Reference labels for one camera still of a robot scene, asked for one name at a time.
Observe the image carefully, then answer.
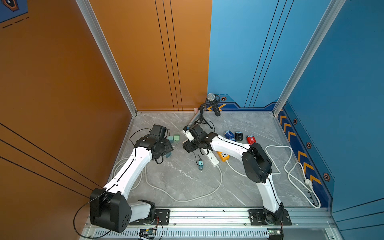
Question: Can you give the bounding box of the white strip power cable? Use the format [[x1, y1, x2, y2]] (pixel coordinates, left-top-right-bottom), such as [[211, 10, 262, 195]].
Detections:
[[110, 157, 223, 203]]

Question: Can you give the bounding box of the white power strip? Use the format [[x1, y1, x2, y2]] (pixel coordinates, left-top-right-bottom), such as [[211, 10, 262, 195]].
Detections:
[[207, 151, 219, 167]]

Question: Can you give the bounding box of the light green charger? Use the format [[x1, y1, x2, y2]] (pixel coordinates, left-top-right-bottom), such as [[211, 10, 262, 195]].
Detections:
[[173, 135, 180, 143]]

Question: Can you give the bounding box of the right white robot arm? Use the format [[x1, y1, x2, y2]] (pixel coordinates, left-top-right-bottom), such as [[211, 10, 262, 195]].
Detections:
[[183, 124, 285, 225]]

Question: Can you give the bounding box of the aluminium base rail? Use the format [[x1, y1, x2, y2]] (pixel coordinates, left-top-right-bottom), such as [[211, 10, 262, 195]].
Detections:
[[80, 207, 343, 240]]

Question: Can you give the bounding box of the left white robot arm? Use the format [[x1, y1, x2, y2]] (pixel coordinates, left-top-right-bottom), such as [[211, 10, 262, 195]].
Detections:
[[90, 125, 173, 233]]

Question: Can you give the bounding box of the black tripod stand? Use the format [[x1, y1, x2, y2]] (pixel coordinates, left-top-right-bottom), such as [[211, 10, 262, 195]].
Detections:
[[195, 103, 214, 130]]

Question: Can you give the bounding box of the yellow power strip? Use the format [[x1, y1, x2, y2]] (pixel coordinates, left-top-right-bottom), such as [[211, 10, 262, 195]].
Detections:
[[217, 152, 230, 162]]

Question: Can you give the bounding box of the yellow strip white cable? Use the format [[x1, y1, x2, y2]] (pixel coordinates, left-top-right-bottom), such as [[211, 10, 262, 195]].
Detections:
[[225, 145, 322, 209]]

